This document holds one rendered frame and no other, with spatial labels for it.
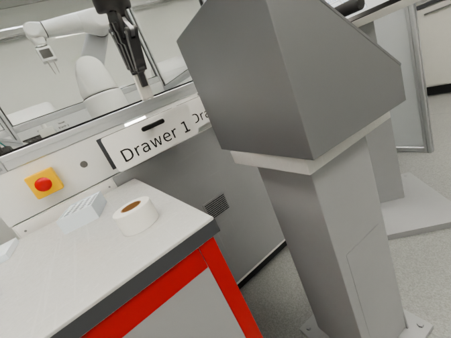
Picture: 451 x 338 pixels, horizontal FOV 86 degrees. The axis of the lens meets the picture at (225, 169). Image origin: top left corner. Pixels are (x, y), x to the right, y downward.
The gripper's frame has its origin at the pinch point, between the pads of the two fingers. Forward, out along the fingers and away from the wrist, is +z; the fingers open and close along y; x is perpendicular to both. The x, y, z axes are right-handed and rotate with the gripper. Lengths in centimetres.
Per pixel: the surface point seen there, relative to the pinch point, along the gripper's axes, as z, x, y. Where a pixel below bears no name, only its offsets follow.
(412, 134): 86, 164, 20
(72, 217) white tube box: 20.7, -29.5, 6.2
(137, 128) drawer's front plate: 12.5, -3.7, -7.2
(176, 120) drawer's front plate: 14.9, 8.5, -6.3
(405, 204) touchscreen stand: 88, 95, 42
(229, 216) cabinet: 67, 18, -4
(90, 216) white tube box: 22.1, -26.2, 7.7
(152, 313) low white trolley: 19, -24, 41
